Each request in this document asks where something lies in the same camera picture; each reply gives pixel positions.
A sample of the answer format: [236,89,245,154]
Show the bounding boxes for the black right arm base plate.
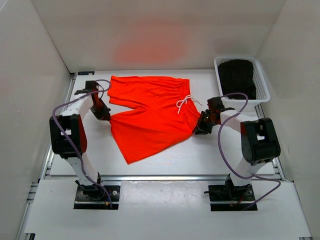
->
[203,184,258,212]

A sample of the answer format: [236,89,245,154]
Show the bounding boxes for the black folded shorts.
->
[217,59,257,100]

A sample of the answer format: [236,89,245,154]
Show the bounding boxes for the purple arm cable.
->
[217,92,282,210]
[53,79,113,210]

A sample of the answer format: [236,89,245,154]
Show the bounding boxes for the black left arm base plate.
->
[73,185,121,210]

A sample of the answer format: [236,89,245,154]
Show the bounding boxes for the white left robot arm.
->
[49,92,111,200]

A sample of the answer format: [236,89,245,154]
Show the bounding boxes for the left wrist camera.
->
[74,80,100,96]

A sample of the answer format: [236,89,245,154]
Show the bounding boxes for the orange shorts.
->
[107,75,200,164]

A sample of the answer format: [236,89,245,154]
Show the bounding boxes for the white plastic basket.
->
[214,55,270,111]

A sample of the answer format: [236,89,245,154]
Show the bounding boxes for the blue label sticker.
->
[77,71,95,76]

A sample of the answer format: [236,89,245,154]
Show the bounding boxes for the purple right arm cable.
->
[217,92,282,210]

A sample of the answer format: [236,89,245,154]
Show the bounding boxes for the aluminium table edge rail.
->
[44,173,281,181]

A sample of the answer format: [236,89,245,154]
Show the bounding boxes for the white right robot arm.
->
[193,108,281,200]

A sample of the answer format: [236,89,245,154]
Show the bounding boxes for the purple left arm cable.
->
[53,79,113,210]

